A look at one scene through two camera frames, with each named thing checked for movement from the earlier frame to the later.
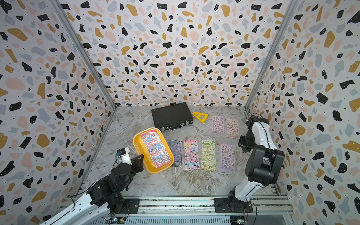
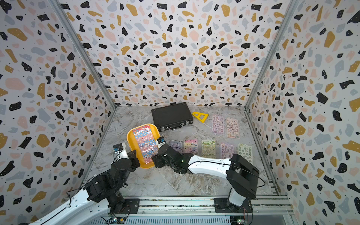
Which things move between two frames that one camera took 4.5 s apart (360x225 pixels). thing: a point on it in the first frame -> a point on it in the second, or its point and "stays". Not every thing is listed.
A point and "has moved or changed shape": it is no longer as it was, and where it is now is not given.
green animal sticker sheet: [208, 155] stays
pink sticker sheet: [217, 124] stays
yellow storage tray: [152, 143] -> [133, 145]
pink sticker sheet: [232, 128] stays
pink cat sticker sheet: [191, 153] stays
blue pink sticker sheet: [155, 148] has moved or changed shape
